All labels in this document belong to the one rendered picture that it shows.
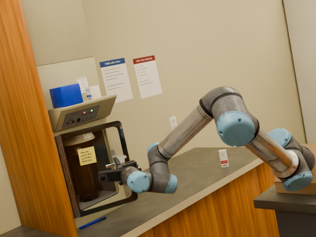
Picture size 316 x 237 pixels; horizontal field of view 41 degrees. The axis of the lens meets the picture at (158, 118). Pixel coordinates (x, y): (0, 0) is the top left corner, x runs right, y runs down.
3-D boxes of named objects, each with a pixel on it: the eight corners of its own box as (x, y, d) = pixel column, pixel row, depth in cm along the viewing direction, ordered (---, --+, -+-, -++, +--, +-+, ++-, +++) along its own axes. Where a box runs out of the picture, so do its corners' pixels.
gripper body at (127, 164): (136, 176, 180) (144, 181, 169) (117, 181, 178) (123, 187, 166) (132, 158, 179) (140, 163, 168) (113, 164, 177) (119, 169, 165)
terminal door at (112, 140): (76, 218, 196) (56, 135, 191) (138, 199, 204) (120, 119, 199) (76, 218, 195) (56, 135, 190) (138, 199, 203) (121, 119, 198)
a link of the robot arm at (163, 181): (175, 163, 165) (149, 160, 162) (180, 186, 157) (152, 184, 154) (169, 176, 170) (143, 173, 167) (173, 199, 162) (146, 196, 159)
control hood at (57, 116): (51, 131, 190) (46, 110, 189) (107, 115, 212) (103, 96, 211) (65, 130, 182) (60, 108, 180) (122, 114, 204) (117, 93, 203)
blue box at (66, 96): (53, 108, 190) (48, 89, 189) (71, 104, 197) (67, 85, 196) (65, 106, 183) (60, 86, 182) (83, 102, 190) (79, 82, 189)
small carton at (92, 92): (87, 100, 201) (84, 88, 200) (96, 98, 204) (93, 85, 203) (92, 99, 197) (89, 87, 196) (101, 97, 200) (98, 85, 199)
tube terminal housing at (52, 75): (49, 222, 214) (11, 74, 204) (98, 199, 236) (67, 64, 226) (75, 229, 196) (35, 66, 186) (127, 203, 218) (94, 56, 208)
